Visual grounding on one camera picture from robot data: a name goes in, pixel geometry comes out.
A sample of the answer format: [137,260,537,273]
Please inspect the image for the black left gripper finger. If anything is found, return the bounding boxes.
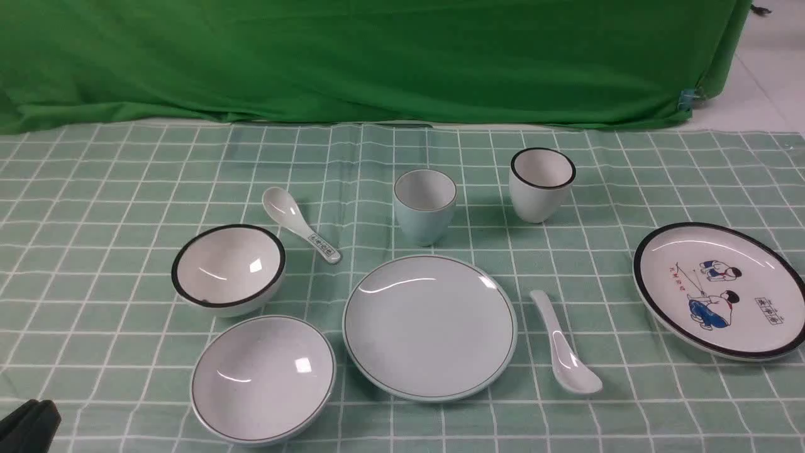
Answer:
[1,399,62,452]

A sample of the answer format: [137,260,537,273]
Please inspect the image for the pale blue shallow bowl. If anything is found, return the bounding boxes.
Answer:
[189,315,337,447]

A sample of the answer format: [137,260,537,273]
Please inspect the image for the pale blue ceramic cup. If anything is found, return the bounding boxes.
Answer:
[393,169,458,247]

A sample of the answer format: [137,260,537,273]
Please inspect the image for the plain white ceramic spoon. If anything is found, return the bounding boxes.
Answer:
[530,290,603,395]

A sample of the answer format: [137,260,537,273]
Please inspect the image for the white bowl black rim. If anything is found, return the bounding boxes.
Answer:
[170,224,287,318]

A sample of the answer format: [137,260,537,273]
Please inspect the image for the green checkered tablecloth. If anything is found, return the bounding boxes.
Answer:
[1,123,804,452]

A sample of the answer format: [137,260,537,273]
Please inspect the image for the green backdrop cloth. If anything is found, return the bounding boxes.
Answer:
[1,1,750,135]

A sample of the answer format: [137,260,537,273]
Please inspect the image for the pale blue flat plate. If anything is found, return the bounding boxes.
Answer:
[342,254,518,403]

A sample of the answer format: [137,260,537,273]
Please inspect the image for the white cup black rim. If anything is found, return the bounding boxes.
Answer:
[508,147,576,224]

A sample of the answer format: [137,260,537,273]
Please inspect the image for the white plate cartoon figures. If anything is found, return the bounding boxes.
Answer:
[632,223,804,362]

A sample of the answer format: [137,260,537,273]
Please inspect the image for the blue backdrop clip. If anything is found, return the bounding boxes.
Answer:
[677,89,697,111]

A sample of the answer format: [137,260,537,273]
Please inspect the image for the white spoon patterned handle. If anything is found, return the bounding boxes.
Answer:
[262,187,342,265]

